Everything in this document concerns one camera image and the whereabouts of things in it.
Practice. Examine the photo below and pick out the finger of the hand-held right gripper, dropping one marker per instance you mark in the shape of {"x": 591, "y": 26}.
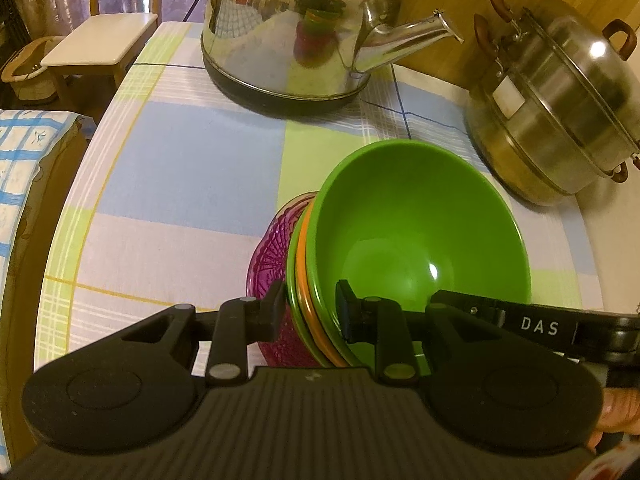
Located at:
{"x": 470, "y": 306}

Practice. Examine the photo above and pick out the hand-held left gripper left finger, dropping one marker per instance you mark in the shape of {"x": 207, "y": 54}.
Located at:
{"x": 270, "y": 315}

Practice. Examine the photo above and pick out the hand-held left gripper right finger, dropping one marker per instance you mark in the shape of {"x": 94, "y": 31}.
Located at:
{"x": 347, "y": 315}

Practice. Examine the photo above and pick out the green bowl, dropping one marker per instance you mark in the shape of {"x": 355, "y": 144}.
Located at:
{"x": 292, "y": 285}
{"x": 400, "y": 220}

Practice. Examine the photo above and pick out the orange bowl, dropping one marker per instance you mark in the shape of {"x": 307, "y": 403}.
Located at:
{"x": 301, "y": 270}

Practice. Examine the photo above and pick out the purple glass plate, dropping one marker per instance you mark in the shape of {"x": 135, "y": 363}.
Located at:
{"x": 270, "y": 260}

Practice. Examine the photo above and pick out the person's right hand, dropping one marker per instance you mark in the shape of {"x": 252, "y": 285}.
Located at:
{"x": 620, "y": 410}

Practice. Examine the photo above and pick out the pastel checked tablecloth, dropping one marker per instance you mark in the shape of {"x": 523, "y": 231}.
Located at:
{"x": 175, "y": 185}

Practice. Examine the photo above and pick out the stainless steel steamer pot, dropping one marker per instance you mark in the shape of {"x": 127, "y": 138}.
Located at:
{"x": 550, "y": 110}

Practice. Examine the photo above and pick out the stainless steel kettle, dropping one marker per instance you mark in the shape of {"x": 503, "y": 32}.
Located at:
{"x": 280, "y": 35}

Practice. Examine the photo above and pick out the blue checked bed cloth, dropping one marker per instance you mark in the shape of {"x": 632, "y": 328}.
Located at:
{"x": 20, "y": 160}

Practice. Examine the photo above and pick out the white wooden chair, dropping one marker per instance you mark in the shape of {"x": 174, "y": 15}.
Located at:
{"x": 100, "y": 35}

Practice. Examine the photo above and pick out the woven basket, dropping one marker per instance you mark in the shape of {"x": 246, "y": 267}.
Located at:
{"x": 30, "y": 85}

